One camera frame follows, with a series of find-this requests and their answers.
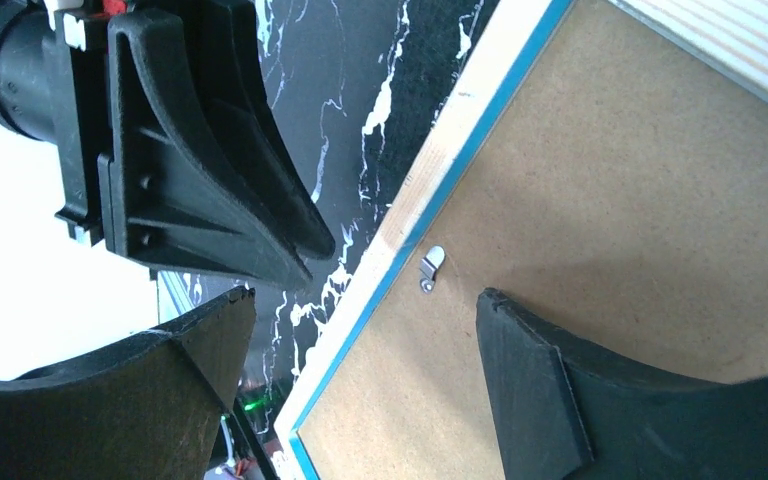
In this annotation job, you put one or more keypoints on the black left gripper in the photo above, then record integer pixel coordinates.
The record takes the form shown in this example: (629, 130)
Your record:
(53, 93)

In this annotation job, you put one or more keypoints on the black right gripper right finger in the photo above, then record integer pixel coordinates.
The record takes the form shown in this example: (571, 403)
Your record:
(565, 407)

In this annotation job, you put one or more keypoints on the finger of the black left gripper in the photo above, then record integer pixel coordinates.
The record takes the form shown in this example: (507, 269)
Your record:
(235, 192)

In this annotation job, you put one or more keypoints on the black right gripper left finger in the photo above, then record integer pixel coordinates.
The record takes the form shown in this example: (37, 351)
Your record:
(148, 406)

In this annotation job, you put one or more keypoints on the blue wooden picture frame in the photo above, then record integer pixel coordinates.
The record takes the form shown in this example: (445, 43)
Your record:
(424, 185)

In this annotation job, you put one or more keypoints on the metal turn clip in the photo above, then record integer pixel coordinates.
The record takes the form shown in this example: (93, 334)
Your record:
(429, 267)

